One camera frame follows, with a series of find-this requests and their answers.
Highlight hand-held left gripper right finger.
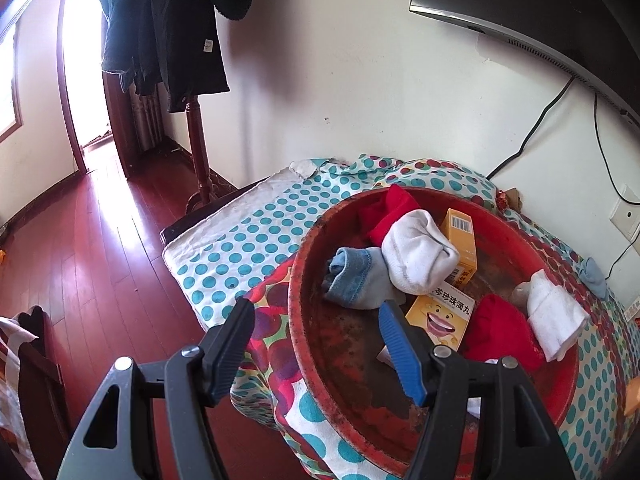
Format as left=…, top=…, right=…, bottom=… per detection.
left=378, top=300, right=576, bottom=480

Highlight beige sock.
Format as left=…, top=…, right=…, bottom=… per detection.
left=526, top=269, right=592, bottom=363

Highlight wooden chair with cushion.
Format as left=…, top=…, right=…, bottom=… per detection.
left=0, top=305, right=77, bottom=480

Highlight yellow box with smiling face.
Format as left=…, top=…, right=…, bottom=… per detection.
left=404, top=287, right=476, bottom=354

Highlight white knitted sock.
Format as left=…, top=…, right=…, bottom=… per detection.
left=381, top=209, right=461, bottom=296

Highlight polka dot tablecloth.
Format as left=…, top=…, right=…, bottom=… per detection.
left=162, top=154, right=640, bottom=480

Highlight window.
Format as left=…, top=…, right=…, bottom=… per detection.
left=0, top=24, right=24, bottom=144

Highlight small red wrapper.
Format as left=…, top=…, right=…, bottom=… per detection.
left=495, top=187, right=524, bottom=211

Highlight small grey sock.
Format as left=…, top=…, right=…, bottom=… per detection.
left=510, top=281, right=539, bottom=314

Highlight wooden coat rack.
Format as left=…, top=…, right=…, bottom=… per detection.
left=184, top=94, right=241, bottom=212

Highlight white radiator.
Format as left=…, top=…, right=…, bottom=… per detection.
left=130, top=86, right=166, bottom=154

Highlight red plastic basin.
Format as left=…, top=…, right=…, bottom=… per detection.
left=288, top=186, right=581, bottom=479

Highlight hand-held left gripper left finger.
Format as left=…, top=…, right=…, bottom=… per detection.
left=59, top=296, right=257, bottom=480

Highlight light blue sock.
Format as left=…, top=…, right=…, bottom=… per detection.
left=577, top=256, right=610, bottom=301

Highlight white wall socket plate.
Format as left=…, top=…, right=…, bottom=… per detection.
left=607, top=184, right=640, bottom=244

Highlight thin black cable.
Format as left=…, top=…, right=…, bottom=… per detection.
left=593, top=93, right=627, bottom=202

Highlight dark hanging coats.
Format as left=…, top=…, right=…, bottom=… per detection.
left=97, top=0, right=259, bottom=114

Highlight blue and grey sock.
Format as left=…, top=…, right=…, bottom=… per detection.
left=322, top=246, right=407, bottom=310

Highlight yellow and white carton box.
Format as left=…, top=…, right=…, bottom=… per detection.
left=439, top=208, right=478, bottom=289

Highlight red sock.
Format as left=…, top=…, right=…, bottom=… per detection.
left=357, top=184, right=424, bottom=246
left=457, top=294, right=547, bottom=374

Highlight brown wooden door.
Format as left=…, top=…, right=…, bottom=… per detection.
left=102, top=70, right=139, bottom=179

